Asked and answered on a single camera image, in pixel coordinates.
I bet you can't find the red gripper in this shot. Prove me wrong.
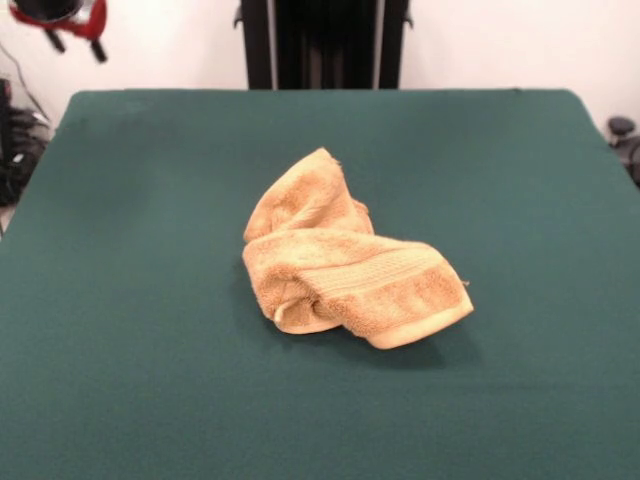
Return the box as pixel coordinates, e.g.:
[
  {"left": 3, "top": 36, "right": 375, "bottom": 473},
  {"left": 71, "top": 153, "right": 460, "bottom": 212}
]
[{"left": 9, "top": 0, "right": 109, "bottom": 64}]

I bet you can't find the tan terry towel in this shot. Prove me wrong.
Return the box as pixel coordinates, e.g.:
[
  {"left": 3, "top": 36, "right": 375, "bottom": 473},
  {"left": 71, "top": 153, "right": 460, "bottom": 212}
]
[{"left": 241, "top": 146, "right": 474, "bottom": 351}]

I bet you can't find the black equipment pile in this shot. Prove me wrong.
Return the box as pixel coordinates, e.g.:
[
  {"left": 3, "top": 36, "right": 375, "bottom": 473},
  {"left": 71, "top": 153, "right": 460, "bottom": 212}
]
[{"left": 0, "top": 77, "right": 52, "bottom": 207}]

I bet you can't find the dark green table cloth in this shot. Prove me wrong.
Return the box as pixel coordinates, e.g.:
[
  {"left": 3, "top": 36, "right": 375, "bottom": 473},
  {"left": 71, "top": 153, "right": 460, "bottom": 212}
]
[{"left": 0, "top": 87, "right": 640, "bottom": 480}]

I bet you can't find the black chair base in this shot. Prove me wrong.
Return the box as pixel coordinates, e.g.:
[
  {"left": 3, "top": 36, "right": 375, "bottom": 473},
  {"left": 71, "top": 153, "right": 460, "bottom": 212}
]
[{"left": 606, "top": 115, "right": 640, "bottom": 189}]

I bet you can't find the black stand frame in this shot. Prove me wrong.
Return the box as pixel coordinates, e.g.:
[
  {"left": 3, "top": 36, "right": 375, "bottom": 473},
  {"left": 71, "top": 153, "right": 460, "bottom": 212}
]
[{"left": 232, "top": 0, "right": 416, "bottom": 91}]

